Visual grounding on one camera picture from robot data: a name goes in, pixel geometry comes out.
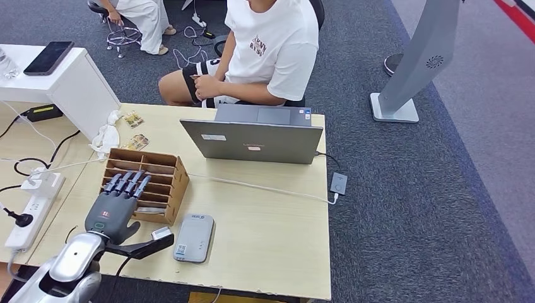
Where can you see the white charger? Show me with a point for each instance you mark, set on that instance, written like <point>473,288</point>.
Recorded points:
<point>42,182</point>

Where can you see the black power adapter yellow label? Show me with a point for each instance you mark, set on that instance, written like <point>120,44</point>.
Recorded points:
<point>44,113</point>

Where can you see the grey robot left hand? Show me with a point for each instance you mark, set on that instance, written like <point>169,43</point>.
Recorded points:
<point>108,213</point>

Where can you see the white desk stand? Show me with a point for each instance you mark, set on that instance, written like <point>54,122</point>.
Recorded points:
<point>62,88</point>

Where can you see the yellow wooden board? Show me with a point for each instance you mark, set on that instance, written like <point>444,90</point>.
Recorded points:
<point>234,299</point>

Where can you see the grey usb hub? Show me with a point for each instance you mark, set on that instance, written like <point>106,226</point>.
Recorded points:
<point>338,184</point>

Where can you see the person's left hand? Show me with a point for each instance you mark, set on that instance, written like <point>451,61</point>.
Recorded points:
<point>208,88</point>

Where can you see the white card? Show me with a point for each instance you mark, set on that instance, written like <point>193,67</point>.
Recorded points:
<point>152,210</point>

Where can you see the black round base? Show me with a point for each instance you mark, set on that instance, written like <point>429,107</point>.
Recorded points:
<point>391,65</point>

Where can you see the seated background person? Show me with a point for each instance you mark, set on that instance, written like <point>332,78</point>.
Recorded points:
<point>144,16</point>

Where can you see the crumpled white tissue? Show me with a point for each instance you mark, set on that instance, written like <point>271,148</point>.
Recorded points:
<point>106,138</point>

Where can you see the white floor power strip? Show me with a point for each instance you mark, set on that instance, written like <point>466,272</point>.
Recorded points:
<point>199,20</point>

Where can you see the person's right forearm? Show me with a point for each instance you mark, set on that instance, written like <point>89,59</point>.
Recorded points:
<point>223,58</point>

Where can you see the chrome base stool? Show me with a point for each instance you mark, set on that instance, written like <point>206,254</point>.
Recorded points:
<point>122,38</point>

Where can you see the black smartphone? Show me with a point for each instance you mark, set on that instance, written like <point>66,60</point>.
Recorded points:
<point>48,57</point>

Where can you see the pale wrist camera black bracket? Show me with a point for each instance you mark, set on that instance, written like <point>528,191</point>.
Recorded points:
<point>161,233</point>

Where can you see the grey kiosk stand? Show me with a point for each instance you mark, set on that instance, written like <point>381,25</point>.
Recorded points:
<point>418,62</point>

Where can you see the small black floor device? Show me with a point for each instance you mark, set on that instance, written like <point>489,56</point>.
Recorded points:
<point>209,35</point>

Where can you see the person's left forearm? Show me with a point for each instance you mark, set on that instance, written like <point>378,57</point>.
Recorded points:
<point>250,94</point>

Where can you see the wooden card holder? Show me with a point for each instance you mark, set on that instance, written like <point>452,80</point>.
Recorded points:
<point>177,188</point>

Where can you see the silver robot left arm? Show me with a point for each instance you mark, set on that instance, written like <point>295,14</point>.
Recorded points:
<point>75,255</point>

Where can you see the grey laptop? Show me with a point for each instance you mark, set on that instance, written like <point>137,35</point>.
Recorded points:
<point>250,144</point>

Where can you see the black office chair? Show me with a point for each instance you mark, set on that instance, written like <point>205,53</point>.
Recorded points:
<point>317,12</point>

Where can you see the black plug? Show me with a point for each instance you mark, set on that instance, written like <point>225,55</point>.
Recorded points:
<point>23,220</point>

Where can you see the clear water bottle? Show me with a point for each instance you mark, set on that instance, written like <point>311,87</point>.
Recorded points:
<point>7,66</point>

